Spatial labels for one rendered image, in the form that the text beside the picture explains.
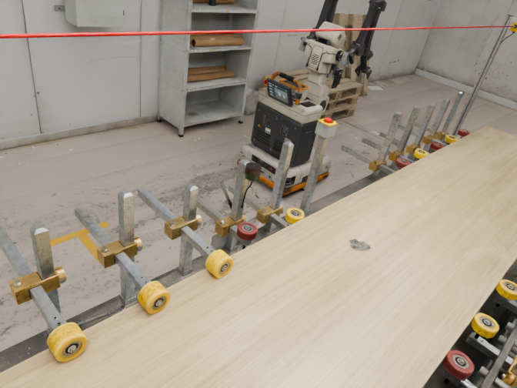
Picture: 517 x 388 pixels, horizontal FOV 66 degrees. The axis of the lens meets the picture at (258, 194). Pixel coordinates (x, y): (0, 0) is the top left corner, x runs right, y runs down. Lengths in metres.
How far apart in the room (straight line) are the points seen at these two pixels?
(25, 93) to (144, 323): 3.00
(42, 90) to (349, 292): 3.23
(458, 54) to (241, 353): 8.48
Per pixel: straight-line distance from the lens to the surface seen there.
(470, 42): 9.15
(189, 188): 1.40
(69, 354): 1.17
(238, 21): 4.74
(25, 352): 1.49
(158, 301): 1.22
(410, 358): 1.36
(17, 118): 4.01
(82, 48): 4.02
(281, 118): 3.36
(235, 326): 1.24
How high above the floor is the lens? 1.86
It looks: 32 degrees down
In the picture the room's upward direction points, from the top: 11 degrees clockwise
